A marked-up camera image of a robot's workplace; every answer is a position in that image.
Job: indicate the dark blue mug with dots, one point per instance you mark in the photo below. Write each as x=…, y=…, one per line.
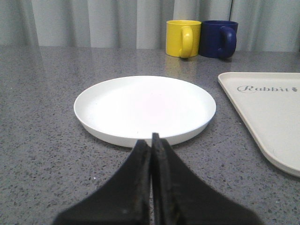
x=218, y=39

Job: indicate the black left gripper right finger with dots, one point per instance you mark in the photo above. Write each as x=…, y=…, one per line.
x=181, y=198

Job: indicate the white round plate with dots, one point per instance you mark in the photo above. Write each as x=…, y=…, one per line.
x=123, y=110

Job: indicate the yellow mug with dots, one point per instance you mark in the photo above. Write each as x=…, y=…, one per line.
x=183, y=38

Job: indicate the cream rabbit serving tray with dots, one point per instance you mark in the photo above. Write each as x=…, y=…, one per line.
x=269, y=105

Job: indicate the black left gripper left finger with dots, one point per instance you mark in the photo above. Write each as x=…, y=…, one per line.
x=122, y=200

